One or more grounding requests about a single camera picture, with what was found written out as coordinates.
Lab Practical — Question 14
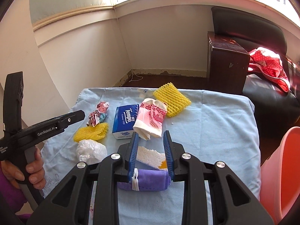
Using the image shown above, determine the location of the white styrofoam piece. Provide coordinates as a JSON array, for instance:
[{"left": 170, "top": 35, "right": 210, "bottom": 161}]
[{"left": 136, "top": 146, "right": 167, "bottom": 171}]

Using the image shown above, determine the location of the blue Tempo tissue pack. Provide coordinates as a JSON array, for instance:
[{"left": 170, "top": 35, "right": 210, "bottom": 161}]
[{"left": 112, "top": 104, "right": 139, "bottom": 140}]

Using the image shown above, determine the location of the pink white patterned bag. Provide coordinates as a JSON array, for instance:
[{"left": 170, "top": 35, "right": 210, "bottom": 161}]
[{"left": 133, "top": 98, "right": 167, "bottom": 141}]

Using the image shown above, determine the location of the yellow foam fruit net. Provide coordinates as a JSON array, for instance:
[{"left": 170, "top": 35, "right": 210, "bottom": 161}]
[{"left": 153, "top": 82, "right": 192, "bottom": 117}]

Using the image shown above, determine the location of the clear plastic bag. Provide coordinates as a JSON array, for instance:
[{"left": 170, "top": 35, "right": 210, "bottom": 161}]
[{"left": 76, "top": 139, "right": 108, "bottom": 165}]

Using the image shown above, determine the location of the red white wrapper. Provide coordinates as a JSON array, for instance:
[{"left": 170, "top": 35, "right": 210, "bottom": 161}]
[{"left": 86, "top": 101, "right": 109, "bottom": 127}]

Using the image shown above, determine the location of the pink plastic trash bucket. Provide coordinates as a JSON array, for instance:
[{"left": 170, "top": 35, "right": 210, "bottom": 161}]
[{"left": 260, "top": 127, "right": 299, "bottom": 224}]

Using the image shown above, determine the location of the person's left hand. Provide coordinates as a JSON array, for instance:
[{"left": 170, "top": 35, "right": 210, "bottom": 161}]
[{"left": 1, "top": 147, "right": 46, "bottom": 190}]

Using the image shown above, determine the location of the light blue floral tablecloth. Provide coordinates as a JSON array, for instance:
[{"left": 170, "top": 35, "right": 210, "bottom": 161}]
[{"left": 42, "top": 90, "right": 261, "bottom": 224}]

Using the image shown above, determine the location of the black leather armchair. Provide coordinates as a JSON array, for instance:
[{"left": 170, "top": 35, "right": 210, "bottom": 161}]
[{"left": 211, "top": 7, "right": 299, "bottom": 128}]

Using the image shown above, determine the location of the red polka dot garment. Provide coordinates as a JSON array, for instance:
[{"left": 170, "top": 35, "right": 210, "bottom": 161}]
[{"left": 248, "top": 47, "right": 290, "bottom": 92}]

